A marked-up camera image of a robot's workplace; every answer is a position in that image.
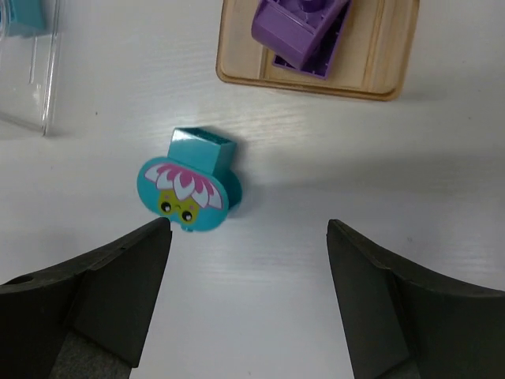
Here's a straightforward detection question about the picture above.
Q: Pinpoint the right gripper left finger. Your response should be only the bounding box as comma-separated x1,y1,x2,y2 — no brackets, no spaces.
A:
1,218,172,378

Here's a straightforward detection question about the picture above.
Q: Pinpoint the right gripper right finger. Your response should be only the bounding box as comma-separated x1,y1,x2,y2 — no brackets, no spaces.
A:
327,220,504,378

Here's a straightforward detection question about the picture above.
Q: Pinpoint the teal frog flower lego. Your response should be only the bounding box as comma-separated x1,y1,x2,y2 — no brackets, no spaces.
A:
137,127,243,232

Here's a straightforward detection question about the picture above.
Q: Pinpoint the purple rounded printed lego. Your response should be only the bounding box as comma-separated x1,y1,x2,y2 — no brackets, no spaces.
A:
272,1,352,80

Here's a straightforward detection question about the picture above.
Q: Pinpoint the teal lego brick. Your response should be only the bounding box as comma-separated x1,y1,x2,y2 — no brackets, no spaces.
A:
1,0,46,37

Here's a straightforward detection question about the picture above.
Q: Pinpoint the purple small lego brick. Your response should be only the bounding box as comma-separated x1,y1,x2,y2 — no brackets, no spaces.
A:
251,0,347,69

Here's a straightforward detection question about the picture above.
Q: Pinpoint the tan translucent container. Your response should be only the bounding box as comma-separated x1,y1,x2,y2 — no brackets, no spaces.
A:
216,1,419,101

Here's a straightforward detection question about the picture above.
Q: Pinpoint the clear plastic container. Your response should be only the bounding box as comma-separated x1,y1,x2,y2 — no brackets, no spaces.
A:
1,0,65,140

